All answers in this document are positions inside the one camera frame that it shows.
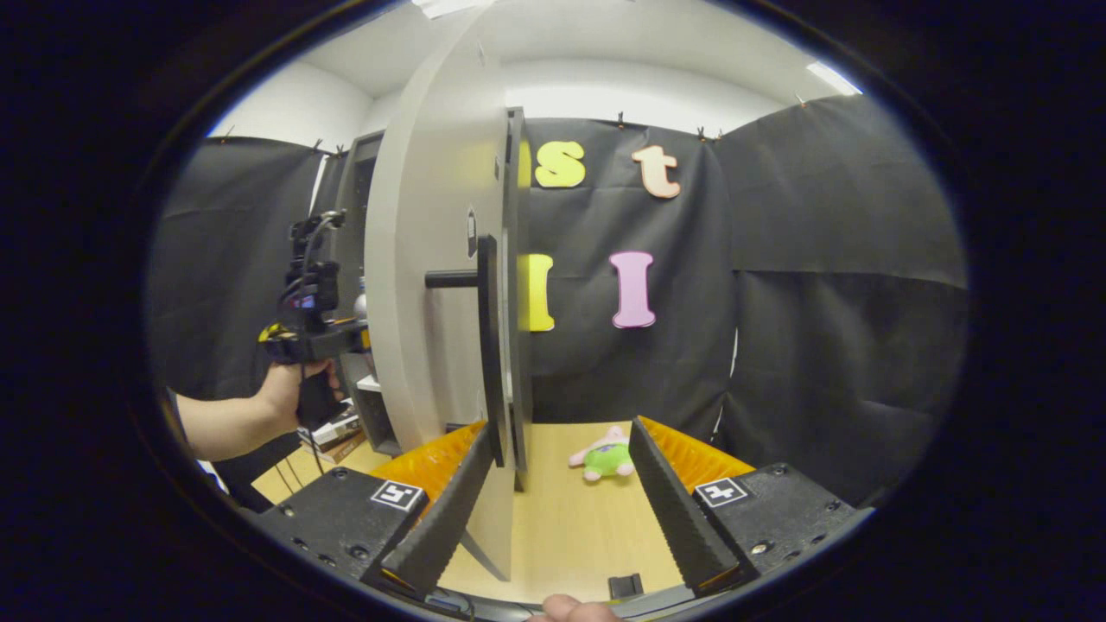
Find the black backdrop cloth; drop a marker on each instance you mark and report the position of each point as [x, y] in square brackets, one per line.
[821, 345]

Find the grey cabinet door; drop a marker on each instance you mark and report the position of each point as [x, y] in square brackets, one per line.
[432, 199]

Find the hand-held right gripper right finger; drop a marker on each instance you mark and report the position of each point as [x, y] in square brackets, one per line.
[674, 510]

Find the pink green plush toy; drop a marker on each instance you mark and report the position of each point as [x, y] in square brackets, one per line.
[605, 460]

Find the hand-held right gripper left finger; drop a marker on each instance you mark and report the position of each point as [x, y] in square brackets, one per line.
[445, 514]

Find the ceiling light panel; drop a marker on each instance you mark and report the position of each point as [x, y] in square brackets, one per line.
[834, 78]
[449, 7]

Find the grey bottle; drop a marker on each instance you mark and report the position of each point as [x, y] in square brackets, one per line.
[360, 307]

